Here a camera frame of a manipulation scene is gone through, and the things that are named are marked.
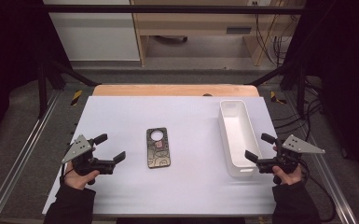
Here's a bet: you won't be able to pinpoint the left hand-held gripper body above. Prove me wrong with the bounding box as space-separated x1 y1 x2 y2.
61 133 117 176

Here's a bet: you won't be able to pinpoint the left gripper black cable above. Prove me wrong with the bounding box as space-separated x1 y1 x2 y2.
59 161 76 186

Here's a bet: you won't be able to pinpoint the dark patterned phone case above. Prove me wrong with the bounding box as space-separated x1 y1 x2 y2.
145 126 172 169

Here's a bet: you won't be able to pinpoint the grey label on desk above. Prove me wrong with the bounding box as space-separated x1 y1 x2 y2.
226 26 253 35

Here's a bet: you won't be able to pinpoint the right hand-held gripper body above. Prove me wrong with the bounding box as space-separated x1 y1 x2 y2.
255 133 326 175

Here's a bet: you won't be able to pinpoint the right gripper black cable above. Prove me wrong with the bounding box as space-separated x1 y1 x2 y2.
299 157 338 223

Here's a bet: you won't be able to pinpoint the light wooden desk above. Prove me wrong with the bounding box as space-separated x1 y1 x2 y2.
130 0 306 67

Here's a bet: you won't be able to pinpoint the person's right hand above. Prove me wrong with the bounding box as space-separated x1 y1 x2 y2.
271 146 304 187

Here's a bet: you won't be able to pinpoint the white cabinet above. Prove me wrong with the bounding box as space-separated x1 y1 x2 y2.
42 0 142 62

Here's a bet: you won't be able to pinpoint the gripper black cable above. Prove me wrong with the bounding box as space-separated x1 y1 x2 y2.
299 157 338 223
59 161 76 186

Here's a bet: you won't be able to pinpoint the white board table cover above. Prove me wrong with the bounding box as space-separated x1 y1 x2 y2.
41 95 301 217

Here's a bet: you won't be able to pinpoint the black floor cables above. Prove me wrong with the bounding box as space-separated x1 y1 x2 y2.
273 77 324 143

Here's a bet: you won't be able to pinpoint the person's left hand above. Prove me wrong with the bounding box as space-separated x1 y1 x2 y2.
63 148 101 190

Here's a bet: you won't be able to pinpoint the white plastic bin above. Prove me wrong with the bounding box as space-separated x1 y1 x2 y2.
217 99 264 179

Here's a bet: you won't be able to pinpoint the yellow black tape marker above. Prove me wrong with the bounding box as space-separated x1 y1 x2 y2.
269 91 287 105
70 90 84 106

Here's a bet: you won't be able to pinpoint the black metal stand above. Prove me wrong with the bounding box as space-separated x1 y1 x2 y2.
245 58 309 119
36 58 102 119

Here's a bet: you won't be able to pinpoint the black horizontal frame bar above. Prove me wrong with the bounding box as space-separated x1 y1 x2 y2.
41 4 309 15

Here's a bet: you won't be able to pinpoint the aluminium rail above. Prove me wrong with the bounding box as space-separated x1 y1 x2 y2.
283 91 359 224
0 90 62 224

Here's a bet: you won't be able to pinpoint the hanging cable bundle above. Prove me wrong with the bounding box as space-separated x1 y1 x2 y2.
254 3 297 67

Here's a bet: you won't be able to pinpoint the black curtain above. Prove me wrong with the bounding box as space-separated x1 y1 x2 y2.
0 0 73 152
283 0 359 181

